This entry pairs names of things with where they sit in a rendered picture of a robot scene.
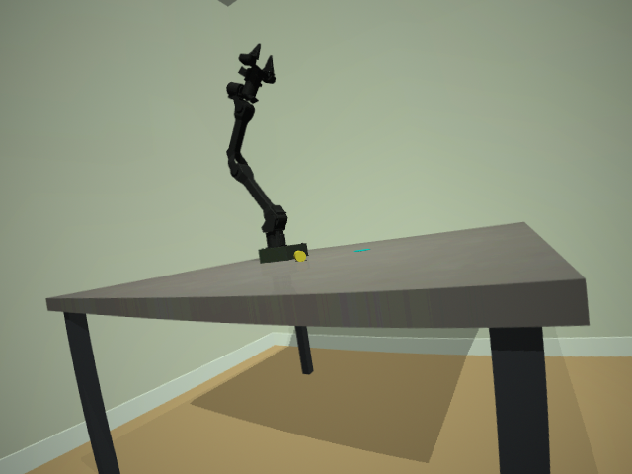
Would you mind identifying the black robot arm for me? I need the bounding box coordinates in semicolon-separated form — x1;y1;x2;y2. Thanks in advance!
226;82;287;249

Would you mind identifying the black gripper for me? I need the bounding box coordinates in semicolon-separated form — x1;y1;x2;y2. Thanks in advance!
238;44;277;89

